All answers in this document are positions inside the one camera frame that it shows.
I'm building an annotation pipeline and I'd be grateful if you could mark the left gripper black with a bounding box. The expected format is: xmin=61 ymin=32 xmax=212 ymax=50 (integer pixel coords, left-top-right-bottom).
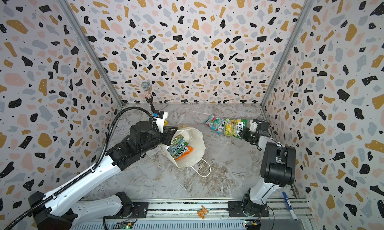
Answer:
xmin=139 ymin=125 xmax=178 ymax=156

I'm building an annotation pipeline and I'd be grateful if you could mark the yellow green Fox's candy bag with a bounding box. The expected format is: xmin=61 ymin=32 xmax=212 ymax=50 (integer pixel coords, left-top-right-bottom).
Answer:
xmin=225 ymin=118 xmax=248 ymax=139

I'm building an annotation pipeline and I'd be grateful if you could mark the red green Fox's candy bag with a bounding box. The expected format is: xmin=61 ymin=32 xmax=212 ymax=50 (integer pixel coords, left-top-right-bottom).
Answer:
xmin=204 ymin=114 xmax=226 ymax=134

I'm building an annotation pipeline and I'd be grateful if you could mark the white paper bag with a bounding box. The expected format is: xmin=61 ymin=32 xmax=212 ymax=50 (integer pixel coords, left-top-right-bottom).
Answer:
xmin=160 ymin=125 xmax=211 ymax=178

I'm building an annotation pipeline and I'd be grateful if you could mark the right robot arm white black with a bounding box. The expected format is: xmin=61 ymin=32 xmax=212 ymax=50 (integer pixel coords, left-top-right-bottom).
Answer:
xmin=241 ymin=119 xmax=296 ymax=217

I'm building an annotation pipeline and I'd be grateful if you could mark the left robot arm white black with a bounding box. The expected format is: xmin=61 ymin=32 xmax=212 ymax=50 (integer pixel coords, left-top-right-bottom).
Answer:
xmin=29 ymin=121 xmax=177 ymax=230

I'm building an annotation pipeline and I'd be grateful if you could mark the orange Fox's candy bag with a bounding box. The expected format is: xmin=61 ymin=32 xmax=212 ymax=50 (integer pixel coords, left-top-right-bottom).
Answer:
xmin=174 ymin=146 xmax=194 ymax=160

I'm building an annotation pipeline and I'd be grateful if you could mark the microphone on black stand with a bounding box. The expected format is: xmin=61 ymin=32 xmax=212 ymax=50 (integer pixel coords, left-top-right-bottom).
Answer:
xmin=141 ymin=81 xmax=156 ymax=113

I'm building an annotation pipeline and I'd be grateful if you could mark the blue white marker pen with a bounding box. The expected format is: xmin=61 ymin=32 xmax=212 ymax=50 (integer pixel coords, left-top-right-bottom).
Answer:
xmin=282 ymin=191 xmax=298 ymax=221

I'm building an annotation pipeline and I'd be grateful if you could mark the right circuit board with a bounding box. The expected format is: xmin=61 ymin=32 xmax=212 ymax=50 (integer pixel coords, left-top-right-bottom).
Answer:
xmin=245 ymin=220 xmax=261 ymax=230

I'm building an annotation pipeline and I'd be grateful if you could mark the circuit board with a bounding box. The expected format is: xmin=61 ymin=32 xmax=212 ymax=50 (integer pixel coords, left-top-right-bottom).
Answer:
xmin=112 ymin=221 xmax=134 ymax=230
xmin=245 ymin=220 xmax=261 ymax=230

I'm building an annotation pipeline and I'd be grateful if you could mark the left circuit board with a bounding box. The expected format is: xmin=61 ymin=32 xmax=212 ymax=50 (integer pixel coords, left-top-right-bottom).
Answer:
xmin=112 ymin=221 xmax=134 ymax=230

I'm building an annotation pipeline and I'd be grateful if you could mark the orange plastic clip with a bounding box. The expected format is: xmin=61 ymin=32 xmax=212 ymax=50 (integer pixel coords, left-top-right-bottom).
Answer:
xmin=197 ymin=205 xmax=209 ymax=219

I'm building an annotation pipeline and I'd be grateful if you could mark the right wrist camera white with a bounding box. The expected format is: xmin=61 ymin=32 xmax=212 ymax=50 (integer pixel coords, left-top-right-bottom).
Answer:
xmin=249 ymin=119 xmax=260 ymax=133

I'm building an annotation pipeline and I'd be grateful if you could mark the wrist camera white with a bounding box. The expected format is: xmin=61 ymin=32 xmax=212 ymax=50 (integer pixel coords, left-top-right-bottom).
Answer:
xmin=249 ymin=119 xmax=260 ymax=133
xmin=153 ymin=110 xmax=168 ymax=133

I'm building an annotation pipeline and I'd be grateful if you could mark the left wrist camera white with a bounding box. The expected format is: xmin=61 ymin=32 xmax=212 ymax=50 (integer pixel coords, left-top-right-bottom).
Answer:
xmin=153 ymin=110 xmax=168 ymax=133

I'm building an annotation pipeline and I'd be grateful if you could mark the left aluminium corner post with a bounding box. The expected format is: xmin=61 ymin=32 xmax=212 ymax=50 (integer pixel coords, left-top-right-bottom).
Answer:
xmin=56 ymin=0 xmax=124 ymax=109

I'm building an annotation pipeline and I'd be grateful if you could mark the aluminium corner post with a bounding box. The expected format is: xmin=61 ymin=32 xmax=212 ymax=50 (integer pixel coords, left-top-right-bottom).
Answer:
xmin=261 ymin=0 xmax=315 ymax=110
xmin=56 ymin=0 xmax=124 ymax=109

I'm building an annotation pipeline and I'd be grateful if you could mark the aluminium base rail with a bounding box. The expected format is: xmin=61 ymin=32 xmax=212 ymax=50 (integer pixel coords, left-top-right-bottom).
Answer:
xmin=72 ymin=198 xmax=317 ymax=230

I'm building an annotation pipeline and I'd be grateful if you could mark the black corrugated cable conduit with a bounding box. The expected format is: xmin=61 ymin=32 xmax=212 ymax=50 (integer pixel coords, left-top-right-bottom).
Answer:
xmin=4 ymin=106 xmax=160 ymax=230

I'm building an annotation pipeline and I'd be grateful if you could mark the right aluminium corner post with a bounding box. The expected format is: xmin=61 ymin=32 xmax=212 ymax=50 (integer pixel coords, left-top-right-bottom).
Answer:
xmin=261 ymin=0 xmax=315 ymax=110

